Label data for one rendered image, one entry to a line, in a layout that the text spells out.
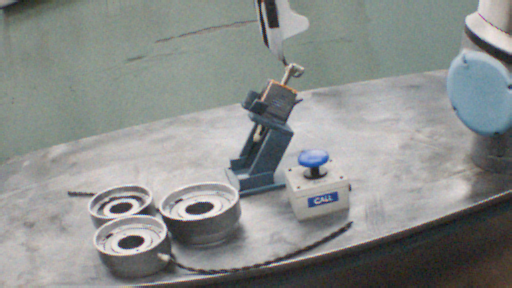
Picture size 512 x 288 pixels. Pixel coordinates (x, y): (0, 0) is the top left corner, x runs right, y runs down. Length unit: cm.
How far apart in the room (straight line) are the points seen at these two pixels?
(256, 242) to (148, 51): 169
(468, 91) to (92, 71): 191
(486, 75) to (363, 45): 187
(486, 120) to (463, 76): 6
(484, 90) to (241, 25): 179
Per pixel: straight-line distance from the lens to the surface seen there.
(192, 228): 80
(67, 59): 246
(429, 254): 117
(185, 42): 242
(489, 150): 90
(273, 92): 92
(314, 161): 82
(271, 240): 80
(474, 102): 73
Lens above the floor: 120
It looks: 22 degrees down
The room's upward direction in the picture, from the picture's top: 9 degrees counter-clockwise
